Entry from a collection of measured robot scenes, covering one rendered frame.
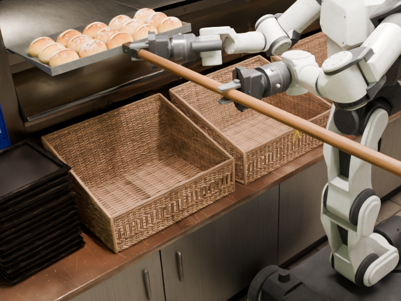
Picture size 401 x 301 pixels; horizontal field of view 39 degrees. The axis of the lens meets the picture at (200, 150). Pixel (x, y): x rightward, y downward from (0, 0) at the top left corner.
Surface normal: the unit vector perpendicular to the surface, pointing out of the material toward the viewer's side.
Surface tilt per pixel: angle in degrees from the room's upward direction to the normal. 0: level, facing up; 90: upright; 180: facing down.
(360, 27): 86
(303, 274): 0
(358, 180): 90
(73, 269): 0
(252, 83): 91
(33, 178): 0
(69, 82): 70
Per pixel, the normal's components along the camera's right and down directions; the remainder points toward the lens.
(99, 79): 0.58, 0.04
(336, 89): -0.41, 0.60
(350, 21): -0.55, 0.38
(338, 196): -0.78, 0.29
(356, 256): 0.63, 0.37
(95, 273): -0.05, -0.86
